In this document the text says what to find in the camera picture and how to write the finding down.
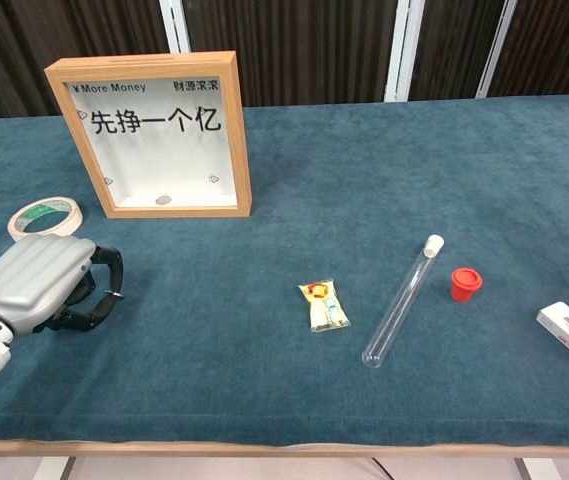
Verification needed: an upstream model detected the small red plastic cup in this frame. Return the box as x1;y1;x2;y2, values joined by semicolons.
450;267;484;304

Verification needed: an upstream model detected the glass test tube white cap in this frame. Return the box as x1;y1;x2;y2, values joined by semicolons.
361;234;446;371

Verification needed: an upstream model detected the beige masking tape roll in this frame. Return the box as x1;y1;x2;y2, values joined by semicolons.
6;196;85;245

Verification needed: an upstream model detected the white partition post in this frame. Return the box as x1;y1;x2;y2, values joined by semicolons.
157;0;193;54
474;0;519;100
385;0;426;103

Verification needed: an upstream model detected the teal velvet tablecloth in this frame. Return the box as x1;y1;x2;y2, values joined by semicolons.
0;93;569;450

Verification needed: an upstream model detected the wooden frame money box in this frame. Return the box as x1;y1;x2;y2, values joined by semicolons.
43;49;254;220

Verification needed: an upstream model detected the yellow snack packet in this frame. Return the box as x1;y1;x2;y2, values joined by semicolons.
297;278;353;333

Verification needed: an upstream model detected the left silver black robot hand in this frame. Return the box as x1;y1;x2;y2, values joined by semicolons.
0;234;125;335

